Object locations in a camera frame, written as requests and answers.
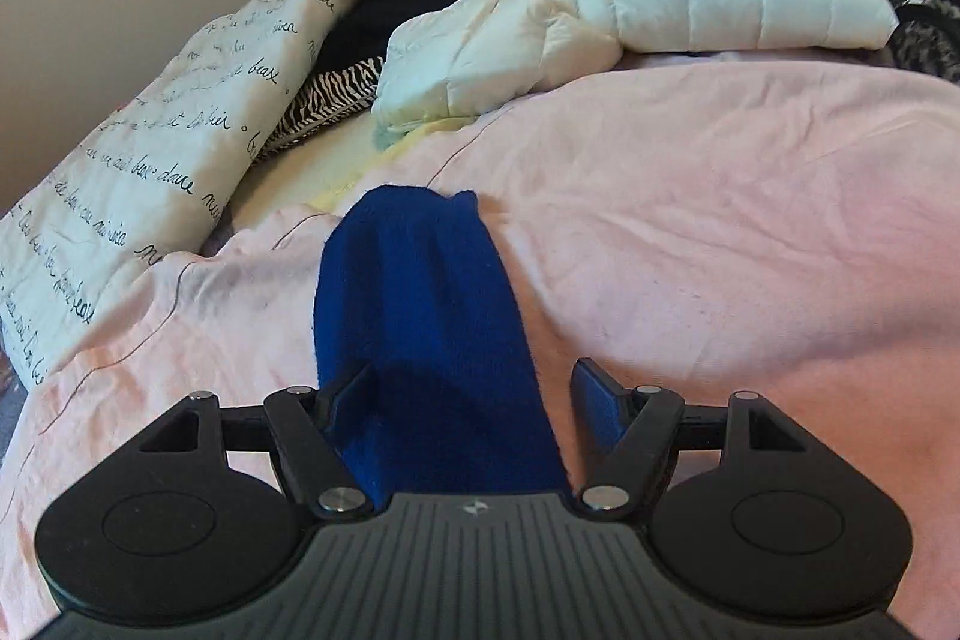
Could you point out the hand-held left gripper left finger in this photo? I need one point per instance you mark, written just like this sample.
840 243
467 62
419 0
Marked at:
348 401

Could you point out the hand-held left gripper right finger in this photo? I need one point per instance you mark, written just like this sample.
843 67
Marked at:
597 403

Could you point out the blue knit garment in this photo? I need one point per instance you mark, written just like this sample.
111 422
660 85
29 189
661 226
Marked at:
420 325

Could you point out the pink bed sheet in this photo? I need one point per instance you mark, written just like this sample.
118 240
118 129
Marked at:
720 235

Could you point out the pale yellow cloth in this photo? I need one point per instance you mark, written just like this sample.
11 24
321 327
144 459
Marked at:
375 168

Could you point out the zebra print cloth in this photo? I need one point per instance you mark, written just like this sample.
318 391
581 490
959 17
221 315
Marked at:
330 96

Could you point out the white script print quilt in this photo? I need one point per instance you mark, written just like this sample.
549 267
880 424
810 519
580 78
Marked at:
165 145

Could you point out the black and white fuzzy garment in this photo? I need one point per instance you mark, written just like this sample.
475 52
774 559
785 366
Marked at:
930 36

